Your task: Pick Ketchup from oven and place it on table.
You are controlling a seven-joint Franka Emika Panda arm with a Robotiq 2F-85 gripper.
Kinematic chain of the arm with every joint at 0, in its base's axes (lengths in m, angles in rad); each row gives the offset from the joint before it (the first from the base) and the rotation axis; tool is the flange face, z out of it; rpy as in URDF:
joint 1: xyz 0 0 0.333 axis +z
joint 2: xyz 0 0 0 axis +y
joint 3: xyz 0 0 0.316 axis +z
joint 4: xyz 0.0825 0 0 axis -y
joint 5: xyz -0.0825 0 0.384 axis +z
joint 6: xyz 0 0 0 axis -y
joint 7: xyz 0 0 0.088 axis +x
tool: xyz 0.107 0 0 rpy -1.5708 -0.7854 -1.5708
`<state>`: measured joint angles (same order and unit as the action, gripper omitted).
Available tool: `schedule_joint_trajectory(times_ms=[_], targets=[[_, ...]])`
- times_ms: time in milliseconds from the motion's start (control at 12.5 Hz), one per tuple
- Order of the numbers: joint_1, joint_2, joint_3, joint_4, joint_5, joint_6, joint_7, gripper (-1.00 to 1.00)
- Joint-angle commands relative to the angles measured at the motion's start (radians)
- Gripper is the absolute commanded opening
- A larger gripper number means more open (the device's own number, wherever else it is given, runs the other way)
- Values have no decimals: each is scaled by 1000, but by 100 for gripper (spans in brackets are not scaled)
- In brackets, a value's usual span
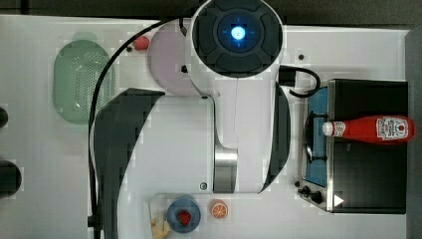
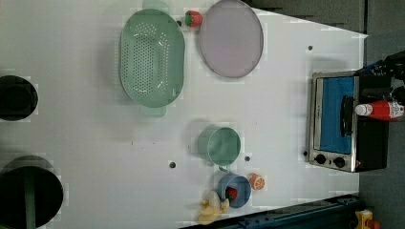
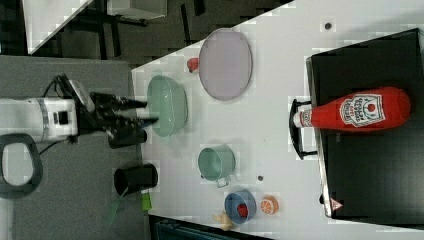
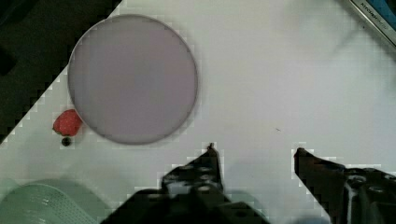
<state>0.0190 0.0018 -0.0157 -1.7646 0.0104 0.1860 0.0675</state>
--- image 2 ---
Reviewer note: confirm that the small black round base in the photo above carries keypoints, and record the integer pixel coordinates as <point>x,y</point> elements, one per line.
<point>18,98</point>

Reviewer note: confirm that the toy strawberry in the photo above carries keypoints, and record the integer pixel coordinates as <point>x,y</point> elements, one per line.
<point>193,19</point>

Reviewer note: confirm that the blue metal frame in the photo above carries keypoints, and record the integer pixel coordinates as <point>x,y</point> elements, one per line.
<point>329,213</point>

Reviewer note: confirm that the blue cup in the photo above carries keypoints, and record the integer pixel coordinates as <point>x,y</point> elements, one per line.
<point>236,189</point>

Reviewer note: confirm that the green mug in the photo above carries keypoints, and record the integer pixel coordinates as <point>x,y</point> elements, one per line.
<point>219,145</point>

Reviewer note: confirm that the orange slice toy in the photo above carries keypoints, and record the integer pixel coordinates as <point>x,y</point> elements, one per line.
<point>257,182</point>

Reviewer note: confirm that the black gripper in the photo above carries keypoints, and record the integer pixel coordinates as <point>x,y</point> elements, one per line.
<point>392,67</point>

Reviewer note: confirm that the grey round plate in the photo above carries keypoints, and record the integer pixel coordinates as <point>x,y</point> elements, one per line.
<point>231,38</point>

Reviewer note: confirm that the strawberry inside blue cup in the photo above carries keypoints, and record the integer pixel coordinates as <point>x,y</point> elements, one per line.
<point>231,193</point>

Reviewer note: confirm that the large black round base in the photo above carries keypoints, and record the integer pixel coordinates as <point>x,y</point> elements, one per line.
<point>31,193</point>

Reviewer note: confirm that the yellow toy duck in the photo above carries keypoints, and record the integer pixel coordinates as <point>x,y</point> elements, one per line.
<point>212,208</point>

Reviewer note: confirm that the green oval colander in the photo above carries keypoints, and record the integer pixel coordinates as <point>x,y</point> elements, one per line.
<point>151,58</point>

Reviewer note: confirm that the black toaster oven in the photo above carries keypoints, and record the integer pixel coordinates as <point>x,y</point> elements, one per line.
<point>339,138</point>

